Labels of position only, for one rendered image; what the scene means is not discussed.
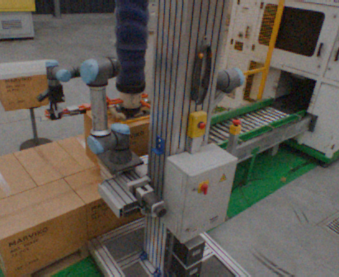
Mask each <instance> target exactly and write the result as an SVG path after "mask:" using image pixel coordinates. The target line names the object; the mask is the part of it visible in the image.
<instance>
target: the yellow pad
mask: <svg viewBox="0 0 339 277"><path fill-rule="evenodd" d="M142 112H143V114H142V115H137V116H135V117H134V116H133V115H131V114H128V115H126V116H125V120H122V119H119V118H114V120H115V122H117V123H120V124H128V123H134V122H135V121H138V120H145V119H149V118H150V112H149V111H146V110H143V111H142Z"/></svg>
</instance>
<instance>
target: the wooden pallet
mask: <svg viewBox="0 0 339 277"><path fill-rule="evenodd" d="M88 256H90V255H89V250H88V245H87V244H85V245H83V246H81V247H79V248H76V249H75V250H73V251H71V252H68V253H67V254H65V255H63V256H60V257H59V258H57V259H55V260H53V261H51V262H49V263H47V264H45V265H42V266H41V267H38V268H37V269H34V270H33V271H30V272H29V273H26V274H24V275H22V276H21V277H50V276H51V275H54V274H55V273H57V272H59V271H60V270H62V269H65V268H67V267H68V266H70V265H73V264H74V263H75V262H78V261H81V260H82V259H83V258H86V257H88ZM0 266H1V264H0ZM1 267H2V266H1ZM2 271H3V273H4V269H2ZM4 275H5V276H6V274H5V273H4ZM6 277H7V276H6Z"/></svg>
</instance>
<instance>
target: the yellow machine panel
mask: <svg viewBox="0 0 339 277"><path fill-rule="evenodd" d="M31 12H35V3H34V0H0V41H13V40H33V39H34V38H33V37H35V33H34V28H33V24H32V15H31Z"/></svg>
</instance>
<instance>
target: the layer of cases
mask: <svg viewBox="0 0 339 277"><path fill-rule="evenodd" d="M102 181H103V180H102V178H101V177H100V169H99V168H98V167H97V165H95V164H94V163H93V162H92V160H91V159H90V158H89V157H88V156H87V155H86V148H85V138H84V134H80V135H78V136H73V137H71V138H65V139H63V140H59V141H56V142H52V143H46V144H44V145H41V146H37V147H34V148H28V149H26V150H21V151H20V152H15V153H9V154H7V155H5V156H0V264H1V266H2V268H3V269H4V273H5V274H6V276H7V277H21V276H22V275H24V274H26V273H29V272H30V271H33V270H34V269H37V268H38V267H41V266H42V265H45V264H47V263H49V262H51V261H53V260H55V259H57V258H59V257H60V256H63V255H65V254H67V253H68V252H71V251H73V250H75V249H76V248H79V247H81V246H83V245H85V244H87V241H88V240H92V239H93V238H96V237H98V236H101V235H102V234H106V233H108V232H111V231H112V230H116V229H117V228H120V227H121V226H124V225H126V224H127V223H129V222H132V221H133V220H135V219H137V218H140V217H142V216H144V215H143V214H142V213H141V212H138V213H136V214H133V215H132V214H131V215H130V216H127V217H125V218H123V217H122V216H121V217H119V218H117V216H116V215H115V213H114V212H113V211H112V210H111V208H110V206H108V204H107V203H106V202H105V200H104V199H103V198H102V197H101V196H100V195H99V193H98V184H100V183H102Z"/></svg>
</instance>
